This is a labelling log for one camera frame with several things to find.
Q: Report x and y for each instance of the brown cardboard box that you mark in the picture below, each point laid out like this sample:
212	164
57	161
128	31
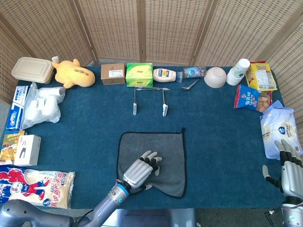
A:
111	80

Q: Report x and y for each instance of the yellow snack box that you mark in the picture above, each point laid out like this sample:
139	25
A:
9	146

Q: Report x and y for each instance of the white and blue toothpaste box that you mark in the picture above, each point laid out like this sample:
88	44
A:
20	94

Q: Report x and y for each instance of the white mayonnaise bottle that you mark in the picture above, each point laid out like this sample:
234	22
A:
164	75

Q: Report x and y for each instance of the black ladle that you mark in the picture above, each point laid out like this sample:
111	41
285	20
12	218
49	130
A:
187	88

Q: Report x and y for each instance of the yellow snack bag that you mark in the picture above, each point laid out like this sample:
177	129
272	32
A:
260	78

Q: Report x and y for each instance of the yellow plush toy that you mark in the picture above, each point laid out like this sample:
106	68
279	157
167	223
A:
75	75

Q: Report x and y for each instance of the large cartoon print bag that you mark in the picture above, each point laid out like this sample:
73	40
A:
35	186

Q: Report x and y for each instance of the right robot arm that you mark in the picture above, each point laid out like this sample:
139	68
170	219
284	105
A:
293	212

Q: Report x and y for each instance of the white metal wire stand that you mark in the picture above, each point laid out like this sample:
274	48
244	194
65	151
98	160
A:
135	110

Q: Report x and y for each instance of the pale blue pouch bag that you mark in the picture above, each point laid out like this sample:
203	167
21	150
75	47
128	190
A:
277	127

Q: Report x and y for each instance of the green tissue pack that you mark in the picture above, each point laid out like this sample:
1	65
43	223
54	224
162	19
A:
139	73

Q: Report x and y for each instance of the wicker folding screen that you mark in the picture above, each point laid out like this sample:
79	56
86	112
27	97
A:
165	28

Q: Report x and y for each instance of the beige upturned bowl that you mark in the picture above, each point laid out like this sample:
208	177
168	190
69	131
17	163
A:
215	76

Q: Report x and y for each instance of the grey and blue towel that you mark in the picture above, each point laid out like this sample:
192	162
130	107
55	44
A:
170	153

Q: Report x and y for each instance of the white cardboard box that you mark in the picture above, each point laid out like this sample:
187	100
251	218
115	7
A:
27	151

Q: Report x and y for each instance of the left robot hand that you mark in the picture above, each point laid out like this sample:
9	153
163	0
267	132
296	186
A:
138	171

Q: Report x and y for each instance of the blue carpet table cover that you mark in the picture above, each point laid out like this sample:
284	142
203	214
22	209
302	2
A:
213	142

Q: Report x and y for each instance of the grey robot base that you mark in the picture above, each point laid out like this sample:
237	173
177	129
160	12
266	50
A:
146	217

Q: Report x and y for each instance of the blue and red snack bag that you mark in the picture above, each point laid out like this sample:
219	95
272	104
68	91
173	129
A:
246	98

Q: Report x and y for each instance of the clear plastic water bottle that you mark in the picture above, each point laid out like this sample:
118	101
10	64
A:
194	72

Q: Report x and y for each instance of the stack of paper cups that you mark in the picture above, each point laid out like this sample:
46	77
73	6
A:
236	75

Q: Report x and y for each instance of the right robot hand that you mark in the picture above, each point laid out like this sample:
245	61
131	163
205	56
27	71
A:
292	175

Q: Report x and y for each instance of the white plastic bag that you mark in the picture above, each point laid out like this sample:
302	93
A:
42	106

